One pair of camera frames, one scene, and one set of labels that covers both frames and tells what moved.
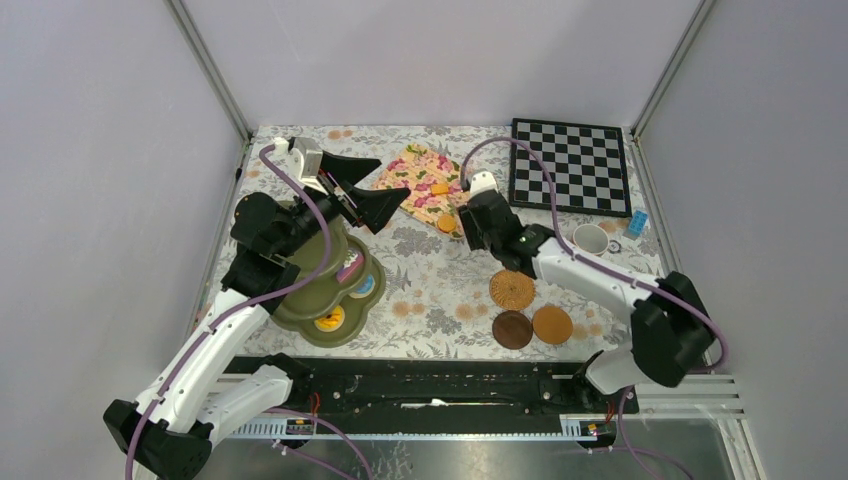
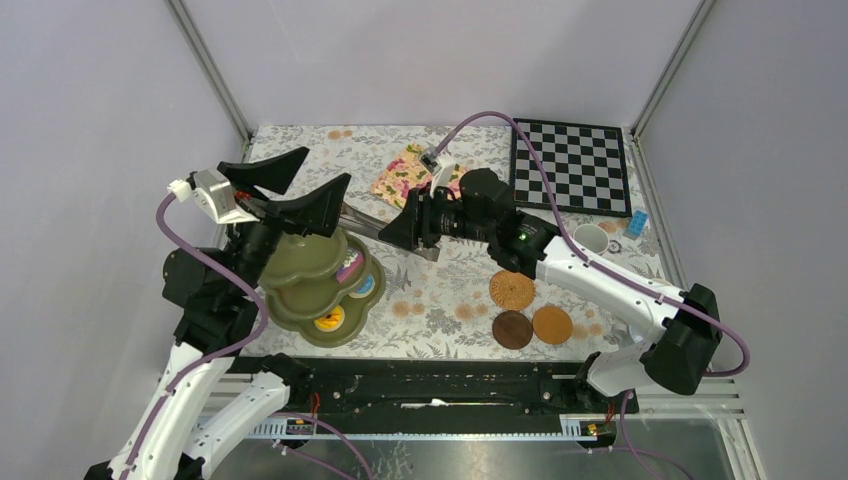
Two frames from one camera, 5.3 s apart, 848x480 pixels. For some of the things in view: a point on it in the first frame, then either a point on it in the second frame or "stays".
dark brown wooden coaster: (512, 329) stays
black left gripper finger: (375, 207) → (317, 213)
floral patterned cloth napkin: (434, 180) stays
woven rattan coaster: (512, 290) stays
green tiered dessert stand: (330, 311) stays
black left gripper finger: (352, 170) → (274, 174)
